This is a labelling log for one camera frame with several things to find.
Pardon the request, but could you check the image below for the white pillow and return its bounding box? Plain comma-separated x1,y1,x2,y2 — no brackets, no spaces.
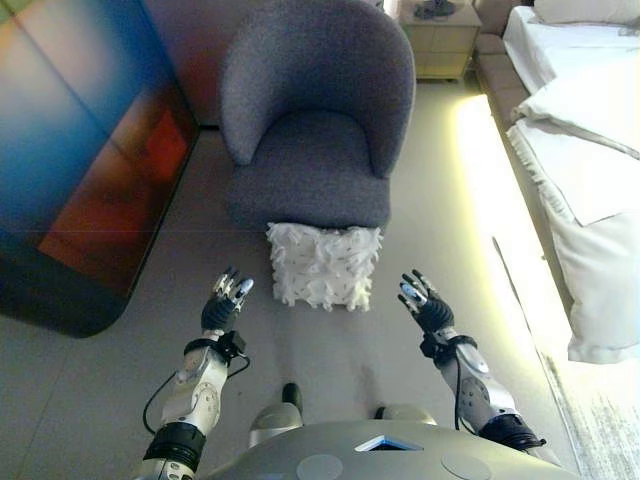
510,62,640,161

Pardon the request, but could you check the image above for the white shaggy cushion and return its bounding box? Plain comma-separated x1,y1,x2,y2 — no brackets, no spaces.
265,222,385,312

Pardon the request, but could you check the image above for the left robot leg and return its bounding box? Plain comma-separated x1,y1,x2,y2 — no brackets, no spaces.
248,382,305,449

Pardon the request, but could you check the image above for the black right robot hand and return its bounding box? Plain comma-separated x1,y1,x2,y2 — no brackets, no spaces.
398,269,456,332

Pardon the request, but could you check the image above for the grey patterned rug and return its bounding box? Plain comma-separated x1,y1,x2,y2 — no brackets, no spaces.
542,349,640,480

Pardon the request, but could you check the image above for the robot leg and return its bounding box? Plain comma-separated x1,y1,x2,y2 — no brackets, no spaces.
373,402,439,427
248,382,305,449

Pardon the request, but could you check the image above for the grey robot torso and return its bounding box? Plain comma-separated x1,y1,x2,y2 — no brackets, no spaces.
202,419,584,480

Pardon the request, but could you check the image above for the dark object on bedside table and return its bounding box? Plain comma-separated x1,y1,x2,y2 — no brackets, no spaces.
412,0,459,20

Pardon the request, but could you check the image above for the grey fabric armchair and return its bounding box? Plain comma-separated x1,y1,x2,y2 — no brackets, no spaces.
219,0,417,232

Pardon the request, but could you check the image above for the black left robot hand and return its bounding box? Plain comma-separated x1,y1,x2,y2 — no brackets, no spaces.
200,266,256,333

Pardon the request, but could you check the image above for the right robot leg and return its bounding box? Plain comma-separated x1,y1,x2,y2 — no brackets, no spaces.
373,402,439,427

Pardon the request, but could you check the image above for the white bed with duvet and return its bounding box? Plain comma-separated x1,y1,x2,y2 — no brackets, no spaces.
474,0,640,364

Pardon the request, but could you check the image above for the beige bedside table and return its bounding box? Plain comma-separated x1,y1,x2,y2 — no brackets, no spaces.
399,0,482,84

